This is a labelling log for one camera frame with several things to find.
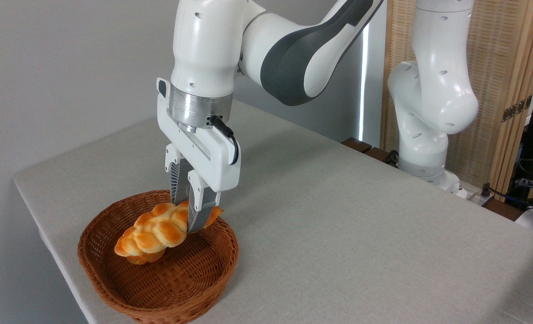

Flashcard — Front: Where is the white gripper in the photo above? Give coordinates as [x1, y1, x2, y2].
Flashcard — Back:
[157, 77, 242, 234]

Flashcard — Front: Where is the long braided bread loaf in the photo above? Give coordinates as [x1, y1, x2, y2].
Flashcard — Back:
[114, 200, 224, 258]

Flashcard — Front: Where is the brown wicker basket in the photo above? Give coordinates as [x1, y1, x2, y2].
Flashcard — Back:
[77, 189, 239, 324]

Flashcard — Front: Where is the round knotted bread roll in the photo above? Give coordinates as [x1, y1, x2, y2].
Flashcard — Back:
[126, 249, 166, 265]

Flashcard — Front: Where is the dark brown wooden block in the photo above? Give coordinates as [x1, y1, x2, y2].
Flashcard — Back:
[341, 137, 372, 154]
[365, 147, 391, 164]

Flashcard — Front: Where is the grey tablecloth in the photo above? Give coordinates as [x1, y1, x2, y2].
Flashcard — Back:
[13, 100, 533, 324]

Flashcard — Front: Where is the metal screen hinge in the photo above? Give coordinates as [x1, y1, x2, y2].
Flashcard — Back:
[502, 95, 533, 123]

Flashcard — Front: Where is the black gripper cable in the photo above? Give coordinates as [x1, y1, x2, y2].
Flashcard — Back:
[207, 116, 240, 166]

